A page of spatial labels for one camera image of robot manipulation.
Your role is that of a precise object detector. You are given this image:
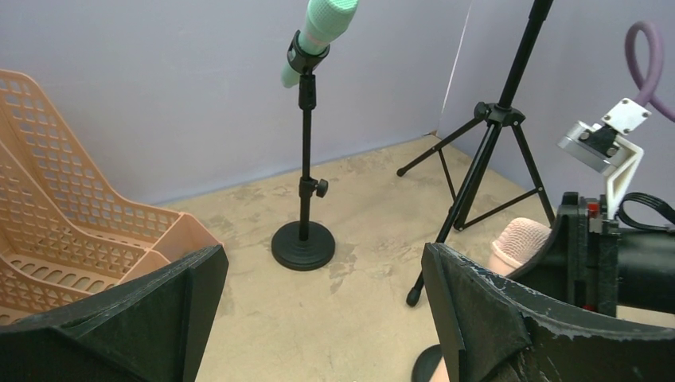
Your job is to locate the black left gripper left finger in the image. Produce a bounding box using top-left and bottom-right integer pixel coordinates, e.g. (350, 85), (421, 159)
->
(1, 244), (228, 381)

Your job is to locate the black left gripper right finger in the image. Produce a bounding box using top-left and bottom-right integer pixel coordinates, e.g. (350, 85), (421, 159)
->
(421, 243), (674, 381)

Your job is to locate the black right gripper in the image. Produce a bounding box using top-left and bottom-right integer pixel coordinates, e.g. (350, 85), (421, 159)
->
(509, 192), (674, 316)

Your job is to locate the pink toy microphone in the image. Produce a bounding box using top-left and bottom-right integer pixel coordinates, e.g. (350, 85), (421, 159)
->
(487, 217), (551, 275)

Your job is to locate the black mic stand with green mic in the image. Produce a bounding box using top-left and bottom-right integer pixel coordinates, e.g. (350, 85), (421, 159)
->
(271, 30), (336, 271)

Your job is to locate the mint green toy microphone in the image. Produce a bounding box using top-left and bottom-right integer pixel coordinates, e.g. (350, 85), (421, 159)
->
(281, 0), (359, 88)

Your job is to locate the black mic stand for pink mic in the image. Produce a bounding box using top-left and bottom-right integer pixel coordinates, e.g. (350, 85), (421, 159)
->
(411, 345), (450, 382)

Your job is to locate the orange plastic file organizer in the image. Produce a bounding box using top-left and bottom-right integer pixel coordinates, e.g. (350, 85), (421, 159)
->
(1, 70), (217, 325)

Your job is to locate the black tripod music stand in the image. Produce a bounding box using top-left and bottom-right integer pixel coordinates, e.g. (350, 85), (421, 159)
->
(396, 0), (557, 308)

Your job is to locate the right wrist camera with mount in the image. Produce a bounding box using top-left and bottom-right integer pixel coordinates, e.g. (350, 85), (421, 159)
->
(557, 98), (652, 217)

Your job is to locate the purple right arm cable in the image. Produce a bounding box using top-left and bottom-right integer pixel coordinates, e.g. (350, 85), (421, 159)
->
(624, 21), (675, 123)

